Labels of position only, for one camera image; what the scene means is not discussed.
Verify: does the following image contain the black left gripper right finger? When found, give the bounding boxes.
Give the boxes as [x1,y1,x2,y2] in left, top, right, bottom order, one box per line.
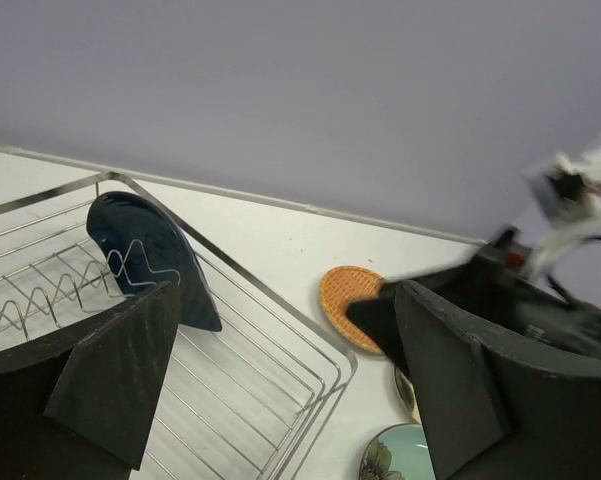
[346,281,601,479]

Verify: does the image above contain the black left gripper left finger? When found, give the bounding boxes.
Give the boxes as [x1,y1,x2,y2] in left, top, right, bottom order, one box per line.
[0,282,181,479]

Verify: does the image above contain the cream and black plate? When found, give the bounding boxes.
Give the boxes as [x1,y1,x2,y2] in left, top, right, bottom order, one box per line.
[394,367,421,423]

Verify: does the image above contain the teal flower plate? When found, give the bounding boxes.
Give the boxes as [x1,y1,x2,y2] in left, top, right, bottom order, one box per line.
[358,423,435,480]

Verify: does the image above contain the dark blue plate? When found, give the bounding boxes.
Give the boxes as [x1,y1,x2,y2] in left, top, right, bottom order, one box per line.
[86,191,222,332]

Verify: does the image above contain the orange woven plate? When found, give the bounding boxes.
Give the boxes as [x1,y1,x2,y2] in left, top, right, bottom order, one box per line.
[319,266,384,355]

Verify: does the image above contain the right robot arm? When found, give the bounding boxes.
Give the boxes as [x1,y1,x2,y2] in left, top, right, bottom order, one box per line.
[489,148,601,309]

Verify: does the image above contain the metal wire dish rack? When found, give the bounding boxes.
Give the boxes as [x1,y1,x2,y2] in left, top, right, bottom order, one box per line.
[0,173,357,479]

